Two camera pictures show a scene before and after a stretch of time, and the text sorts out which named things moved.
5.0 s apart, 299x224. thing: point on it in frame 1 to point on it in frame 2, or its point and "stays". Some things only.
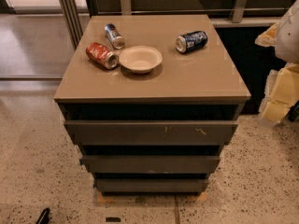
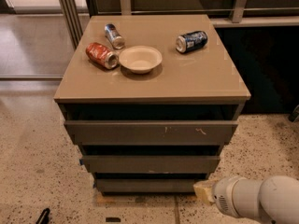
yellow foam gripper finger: x=281 y=91 to x=235 y=196
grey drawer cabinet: x=151 y=100 stays
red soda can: x=102 y=55 stays
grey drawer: x=150 y=163 stays
